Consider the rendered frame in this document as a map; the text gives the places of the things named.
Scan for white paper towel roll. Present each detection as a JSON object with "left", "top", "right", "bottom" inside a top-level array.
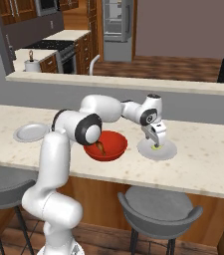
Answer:
[{"left": 23, "top": 49, "right": 43, "bottom": 73}]

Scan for wooden base cupboards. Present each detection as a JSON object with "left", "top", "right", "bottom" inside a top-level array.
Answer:
[{"left": 73, "top": 31, "right": 100, "bottom": 76}]

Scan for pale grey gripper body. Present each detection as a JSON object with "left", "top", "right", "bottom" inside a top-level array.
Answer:
[{"left": 140, "top": 121, "right": 168, "bottom": 147}]

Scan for brown chicken drumstick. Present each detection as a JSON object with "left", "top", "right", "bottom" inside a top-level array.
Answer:
[{"left": 95, "top": 140, "right": 109, "bottom": 157}]

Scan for silver fridge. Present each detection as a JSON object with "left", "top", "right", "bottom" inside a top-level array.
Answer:
[{"left": 102, "top": 0, "right": 134, "bottom": 63}]

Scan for red bowl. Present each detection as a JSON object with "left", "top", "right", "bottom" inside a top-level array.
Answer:
[{"left": 83, "top": 129, "right": 129, "bottom": 162}]

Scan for black hob with oven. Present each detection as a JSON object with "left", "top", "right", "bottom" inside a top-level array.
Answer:
[{"left": 23, "top": 39, "right": 79, "bottom": 75}]

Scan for silver sink tap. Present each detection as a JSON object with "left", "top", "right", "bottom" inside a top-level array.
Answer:
[{"left": 88, "top": 54, "right": 102, "bottom": 76}]

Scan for wooden wall cupboards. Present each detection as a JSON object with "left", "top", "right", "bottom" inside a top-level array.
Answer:
[{"left": 0, "top": 0, "right": 38, "bottom": 27}]

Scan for silver microwave oven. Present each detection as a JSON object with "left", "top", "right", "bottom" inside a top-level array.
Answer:
[{"left": 33, "top": 0, "right": 61, "bottom": 18}]

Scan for grey plate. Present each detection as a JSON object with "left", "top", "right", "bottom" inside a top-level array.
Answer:
[
  {"left": 12, "top": 123, "right": 54, "bottom": 143},
  {"left": 136, "top": 136, "right": 178, "bottom": 162}
]

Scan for wooden drawer cupboard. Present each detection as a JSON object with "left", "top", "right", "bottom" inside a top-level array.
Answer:
[{"left": 38, "top": 54, "right": 59, "bottom": 75}]

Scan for grey bar stool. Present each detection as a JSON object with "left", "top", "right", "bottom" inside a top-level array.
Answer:
[
  {"left": 0, "top": 165, "right": 40, "bottom": 255},
  {"left": 116, "top": 185, "right": 204, "bottom": 255}
]

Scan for tall wooden cupboard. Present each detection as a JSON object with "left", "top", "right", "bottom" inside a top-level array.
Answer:
[{"left": 86, "top": 0, "right": 105, "bottom": 62}]

